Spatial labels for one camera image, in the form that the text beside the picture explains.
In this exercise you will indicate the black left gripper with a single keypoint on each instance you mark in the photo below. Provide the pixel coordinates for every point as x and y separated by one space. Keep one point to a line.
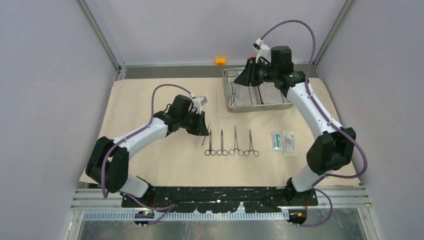
200 128

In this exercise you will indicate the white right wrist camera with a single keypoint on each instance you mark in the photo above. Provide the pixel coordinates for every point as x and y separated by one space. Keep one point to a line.
261 49

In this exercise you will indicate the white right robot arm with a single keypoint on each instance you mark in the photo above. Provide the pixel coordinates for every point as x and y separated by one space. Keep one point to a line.
332 148

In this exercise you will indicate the cream cloth wrap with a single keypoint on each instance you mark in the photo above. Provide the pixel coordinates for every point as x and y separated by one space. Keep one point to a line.
178 160

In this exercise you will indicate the steel tweezers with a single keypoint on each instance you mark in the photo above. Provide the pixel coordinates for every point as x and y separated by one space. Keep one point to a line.
204 137

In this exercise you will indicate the yellow block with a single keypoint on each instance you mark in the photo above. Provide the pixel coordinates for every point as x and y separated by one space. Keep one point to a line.
220 61

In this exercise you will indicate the steel forceps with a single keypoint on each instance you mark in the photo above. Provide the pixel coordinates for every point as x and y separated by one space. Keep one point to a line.
234 94

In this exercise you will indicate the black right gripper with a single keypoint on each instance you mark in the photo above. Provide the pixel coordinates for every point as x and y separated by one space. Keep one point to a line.
248 77

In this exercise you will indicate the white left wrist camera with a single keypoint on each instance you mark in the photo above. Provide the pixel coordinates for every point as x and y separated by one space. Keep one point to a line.
197 103

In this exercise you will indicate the steel hemostat clamp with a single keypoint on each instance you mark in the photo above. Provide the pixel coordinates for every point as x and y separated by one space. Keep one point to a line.
251 150

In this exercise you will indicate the green white sterile packet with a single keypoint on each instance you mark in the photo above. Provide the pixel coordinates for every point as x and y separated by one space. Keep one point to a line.
277 141

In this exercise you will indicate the long steel needle holder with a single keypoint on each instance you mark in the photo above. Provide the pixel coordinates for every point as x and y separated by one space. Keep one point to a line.
236 150

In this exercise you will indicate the curved steel scissors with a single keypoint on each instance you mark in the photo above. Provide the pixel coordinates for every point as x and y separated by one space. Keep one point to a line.
210 151

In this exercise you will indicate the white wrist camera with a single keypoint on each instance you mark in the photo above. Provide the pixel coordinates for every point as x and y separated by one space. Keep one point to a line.
197 103
261 49

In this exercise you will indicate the straight steel scissors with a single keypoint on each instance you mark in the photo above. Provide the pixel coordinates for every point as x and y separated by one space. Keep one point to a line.
222 151

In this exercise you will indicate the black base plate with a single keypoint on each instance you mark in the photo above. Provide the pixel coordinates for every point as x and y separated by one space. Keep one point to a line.
255 199

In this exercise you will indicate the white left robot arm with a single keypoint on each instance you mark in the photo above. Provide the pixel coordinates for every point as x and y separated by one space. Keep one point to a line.
109 160

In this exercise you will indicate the steel mesh instrument tray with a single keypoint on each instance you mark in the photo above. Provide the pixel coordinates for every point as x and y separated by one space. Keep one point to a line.
253 99

